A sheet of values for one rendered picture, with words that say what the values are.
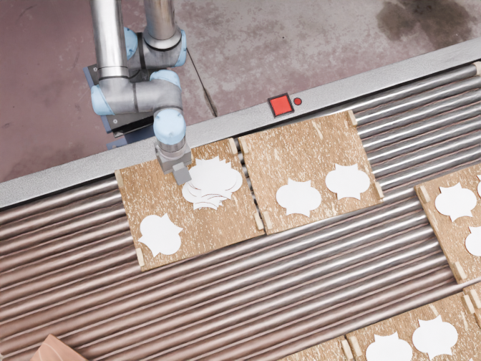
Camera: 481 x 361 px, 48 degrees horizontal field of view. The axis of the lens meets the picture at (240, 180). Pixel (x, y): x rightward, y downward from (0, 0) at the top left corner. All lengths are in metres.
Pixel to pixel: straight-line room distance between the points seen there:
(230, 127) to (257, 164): 0.17
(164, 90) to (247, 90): 1.64
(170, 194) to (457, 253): 0.96
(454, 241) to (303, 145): 0.59
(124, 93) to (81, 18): 1.92
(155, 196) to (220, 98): 1.25
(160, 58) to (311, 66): 1.48
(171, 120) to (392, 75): 1.02
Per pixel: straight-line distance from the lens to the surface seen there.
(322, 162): 1.87
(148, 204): 1.80
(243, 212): 1.78
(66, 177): 1.90
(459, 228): 1.95
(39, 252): 1.85
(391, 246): 1.87
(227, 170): 1.76
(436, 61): 2.18
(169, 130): 1.31
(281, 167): 1.84
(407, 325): 1.84
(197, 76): 3.01
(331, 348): 1.77
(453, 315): 1.90
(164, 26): 1.67
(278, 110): 1.92
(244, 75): 3.03
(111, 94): 1.38
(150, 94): 1.37
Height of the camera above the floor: 2.67
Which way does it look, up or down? 73 degrees down
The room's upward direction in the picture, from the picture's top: 11 degrees clockwise
